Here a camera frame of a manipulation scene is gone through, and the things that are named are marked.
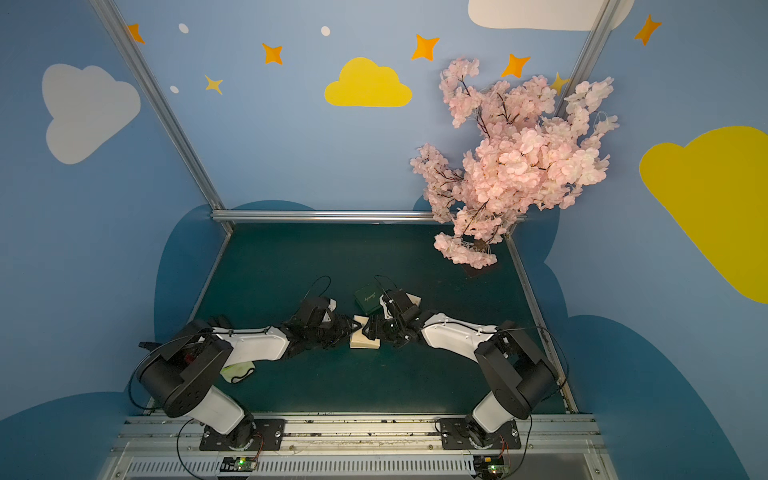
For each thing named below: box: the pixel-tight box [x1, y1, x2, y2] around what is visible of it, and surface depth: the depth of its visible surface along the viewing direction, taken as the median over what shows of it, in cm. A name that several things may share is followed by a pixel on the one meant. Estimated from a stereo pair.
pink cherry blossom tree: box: [410, 59, 619, 269], surface depth 73 cm
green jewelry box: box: [354, 284, 382, 315], surface depth 99 cm
